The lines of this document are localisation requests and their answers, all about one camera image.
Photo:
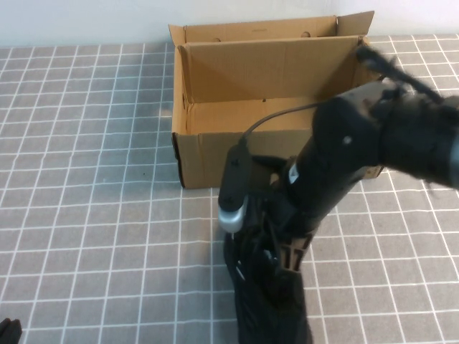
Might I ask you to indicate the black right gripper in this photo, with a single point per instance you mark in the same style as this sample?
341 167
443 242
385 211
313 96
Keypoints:
279 215

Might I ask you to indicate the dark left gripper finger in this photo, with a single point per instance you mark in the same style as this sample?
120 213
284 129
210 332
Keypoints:
4 331
15 333

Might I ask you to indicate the black knit sneaker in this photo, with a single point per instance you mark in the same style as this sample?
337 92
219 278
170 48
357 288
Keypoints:
265 315

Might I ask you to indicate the brown cardboard shoe box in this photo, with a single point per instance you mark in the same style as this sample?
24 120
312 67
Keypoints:
215 107

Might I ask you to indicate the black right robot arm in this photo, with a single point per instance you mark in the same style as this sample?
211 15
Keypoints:
394 143

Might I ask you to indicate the black silver-tipped wrist camera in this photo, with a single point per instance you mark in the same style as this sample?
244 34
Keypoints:
235 186

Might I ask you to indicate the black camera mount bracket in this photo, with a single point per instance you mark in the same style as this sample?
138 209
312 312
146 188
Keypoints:
269 165

